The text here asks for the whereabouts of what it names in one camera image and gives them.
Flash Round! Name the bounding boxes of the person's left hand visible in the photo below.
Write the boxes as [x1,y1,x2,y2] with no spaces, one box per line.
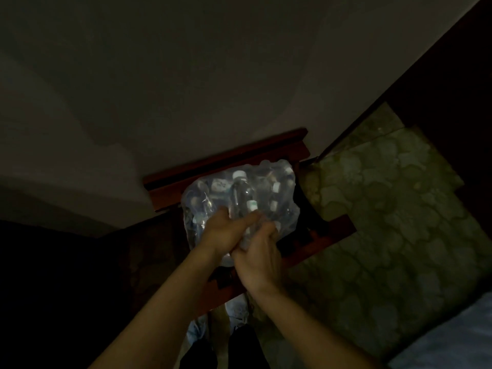
[199,206,263,262]

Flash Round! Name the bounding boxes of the person's right hand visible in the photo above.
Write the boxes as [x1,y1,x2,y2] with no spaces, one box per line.
[231,221,285,295]

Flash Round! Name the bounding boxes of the clear plastic bottle pack wrap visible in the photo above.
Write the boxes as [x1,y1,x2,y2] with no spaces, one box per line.
[181,159,301,266]

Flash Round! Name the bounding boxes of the person's left forearm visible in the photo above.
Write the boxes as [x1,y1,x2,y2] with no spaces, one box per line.
[88,246,225,369]

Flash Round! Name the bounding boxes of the person's right forearm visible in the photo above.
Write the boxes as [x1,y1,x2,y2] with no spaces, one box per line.
[246,280,379,369]

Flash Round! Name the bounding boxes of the group of clear water bottles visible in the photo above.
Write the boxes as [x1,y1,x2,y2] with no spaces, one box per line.
[188,167,294,235]

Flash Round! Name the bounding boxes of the red wooden chair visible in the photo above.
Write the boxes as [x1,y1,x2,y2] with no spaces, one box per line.
[142,128,356,316]

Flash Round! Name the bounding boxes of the person's dark shorts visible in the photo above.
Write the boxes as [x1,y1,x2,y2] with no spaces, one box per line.
[180,326,270,369]

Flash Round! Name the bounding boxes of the light blue bed sheet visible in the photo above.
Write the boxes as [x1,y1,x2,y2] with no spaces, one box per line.
[387,291,492,369]

